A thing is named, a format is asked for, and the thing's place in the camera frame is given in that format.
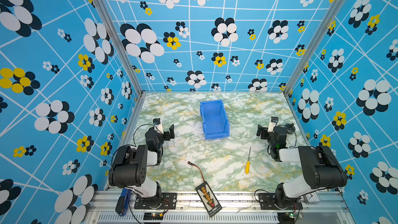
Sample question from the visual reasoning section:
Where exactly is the yellow handle screwdriver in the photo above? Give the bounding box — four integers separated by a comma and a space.
245, 148, 251, 174

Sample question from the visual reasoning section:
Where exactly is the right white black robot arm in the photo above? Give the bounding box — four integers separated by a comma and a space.
256, 117, 347, 208

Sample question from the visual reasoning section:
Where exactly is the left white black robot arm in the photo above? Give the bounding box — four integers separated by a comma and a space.
108, 118, 175, 203

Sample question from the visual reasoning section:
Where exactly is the blue plastic bin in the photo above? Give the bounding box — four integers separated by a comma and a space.
200, 100, 230, 140

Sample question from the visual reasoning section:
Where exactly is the blue black clamp tool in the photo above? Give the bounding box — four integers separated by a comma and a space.
115, 188, 132, 216

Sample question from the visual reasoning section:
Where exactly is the left small circuit board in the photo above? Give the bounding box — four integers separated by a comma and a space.
144, 213, 164, 221

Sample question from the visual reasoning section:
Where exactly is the small circuit board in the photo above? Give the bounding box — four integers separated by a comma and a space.
144, 213, 164, 221
278, 213, 296, 224

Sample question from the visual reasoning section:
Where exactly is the right small circuit board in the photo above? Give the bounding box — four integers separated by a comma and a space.
278, 213, 296, 224

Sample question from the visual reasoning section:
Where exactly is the black battery checker board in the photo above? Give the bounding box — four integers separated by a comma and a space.
195, 181, 222, 217

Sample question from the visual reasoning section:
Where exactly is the red black wire lead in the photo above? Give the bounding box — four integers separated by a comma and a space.
187, 161, 206, 184

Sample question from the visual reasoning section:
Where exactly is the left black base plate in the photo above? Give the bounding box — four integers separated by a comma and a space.
134, 192, 177, 210

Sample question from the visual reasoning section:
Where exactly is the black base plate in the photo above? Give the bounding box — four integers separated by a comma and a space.
257, 192, 303, 211
134, 192, 177, 210

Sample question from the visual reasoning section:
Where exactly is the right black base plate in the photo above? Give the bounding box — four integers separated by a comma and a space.
257, 192, 303, 211

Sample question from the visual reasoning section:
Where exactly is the aluminium front rail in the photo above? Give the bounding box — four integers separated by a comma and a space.
84, 190, 355, 224

